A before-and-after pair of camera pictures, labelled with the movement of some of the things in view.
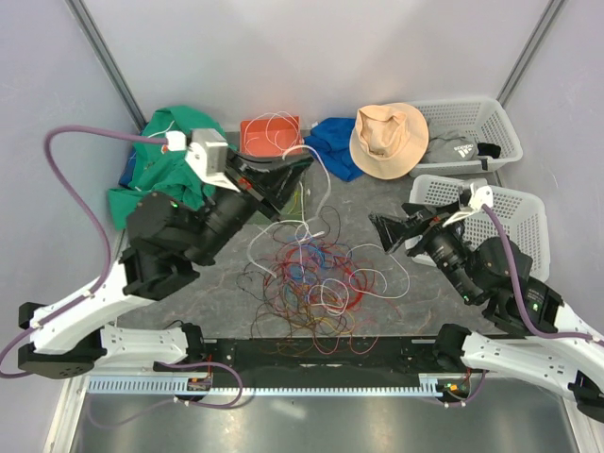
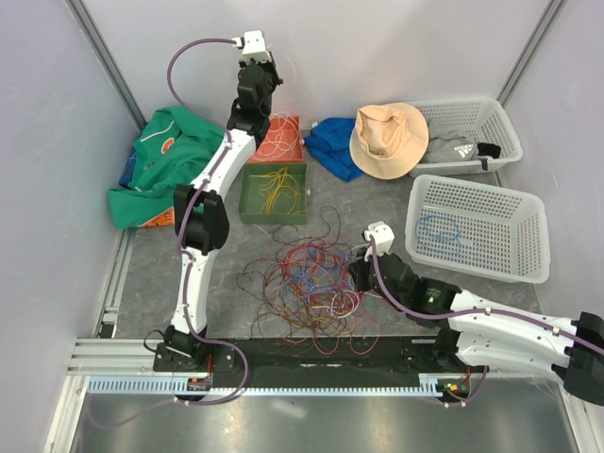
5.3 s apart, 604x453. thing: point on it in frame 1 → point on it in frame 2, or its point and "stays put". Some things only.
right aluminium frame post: [552, 9] stays put
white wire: [293, 221] → [271, 46]
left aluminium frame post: [106, 57] stays put
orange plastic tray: [270, 136] stays put
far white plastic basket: [485, 120] stays put
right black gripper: [427, 221] → [358, 268]
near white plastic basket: [522, 213] stays put
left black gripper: [268, 182] → [268, 66]
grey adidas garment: [446, 144] stays put
